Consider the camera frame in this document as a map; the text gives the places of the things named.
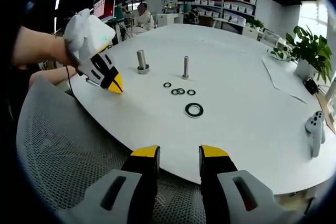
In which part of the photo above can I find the small background potted plant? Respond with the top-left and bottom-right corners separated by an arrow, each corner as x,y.
247,18 -> 265,33

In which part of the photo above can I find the shelving with white bins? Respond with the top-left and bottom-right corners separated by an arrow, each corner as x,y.
194,0 -> 258,26

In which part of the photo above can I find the computer monitor, red screen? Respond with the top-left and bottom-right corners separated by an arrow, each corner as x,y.
92,0 -> 118,23

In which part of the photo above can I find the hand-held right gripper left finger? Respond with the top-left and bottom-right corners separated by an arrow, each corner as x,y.
56,144 -> 161,224

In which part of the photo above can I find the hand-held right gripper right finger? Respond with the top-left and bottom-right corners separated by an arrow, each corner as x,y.
198,144 -> 303,224

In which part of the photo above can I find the white low cabinet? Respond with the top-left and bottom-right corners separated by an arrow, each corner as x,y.
241,26 -> 287,49

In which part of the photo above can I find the person's left hand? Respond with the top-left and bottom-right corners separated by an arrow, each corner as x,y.
48,34 -> 81,69

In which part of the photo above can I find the small black device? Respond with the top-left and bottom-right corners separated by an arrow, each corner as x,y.
302,77 -> 319,95

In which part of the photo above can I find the thick metal threaded stud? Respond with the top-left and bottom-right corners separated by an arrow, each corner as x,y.
136,49 -> 151,75

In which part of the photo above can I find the thin metal threaded stud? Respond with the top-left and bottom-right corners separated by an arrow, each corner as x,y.
182,56 -> 191,80

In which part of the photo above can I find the potted green plant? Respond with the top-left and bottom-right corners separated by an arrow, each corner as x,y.
270,25 -> 334,84

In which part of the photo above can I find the grey mesh chair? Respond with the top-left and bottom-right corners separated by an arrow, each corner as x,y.
15,76 -> 207,224

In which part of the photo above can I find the white game controller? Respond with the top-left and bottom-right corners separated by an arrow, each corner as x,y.
304,110 -> 327,158

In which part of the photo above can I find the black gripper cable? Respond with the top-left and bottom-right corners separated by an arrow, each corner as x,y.
65,64 -> 74,91

